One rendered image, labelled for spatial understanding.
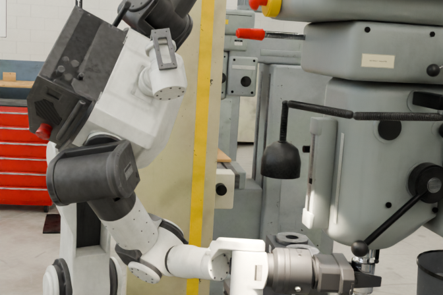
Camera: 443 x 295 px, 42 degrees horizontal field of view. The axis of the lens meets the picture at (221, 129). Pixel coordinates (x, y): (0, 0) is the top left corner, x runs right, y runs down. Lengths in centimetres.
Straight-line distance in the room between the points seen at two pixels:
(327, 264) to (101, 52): 63
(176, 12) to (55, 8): 869
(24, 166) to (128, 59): 445
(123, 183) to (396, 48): 55
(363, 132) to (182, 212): 193
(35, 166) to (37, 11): 481
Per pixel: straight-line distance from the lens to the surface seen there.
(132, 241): 127
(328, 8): 97
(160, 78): 114
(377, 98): 105
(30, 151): 561
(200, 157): 284
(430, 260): 344
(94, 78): 121
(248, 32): 115
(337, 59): 104
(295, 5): 99
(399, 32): 103
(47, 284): 165
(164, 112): 123
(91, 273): 161
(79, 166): 114
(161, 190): 286
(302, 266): 117
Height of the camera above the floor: 168
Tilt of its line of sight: 8 degrees down
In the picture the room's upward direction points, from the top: 3 degrees clockwise
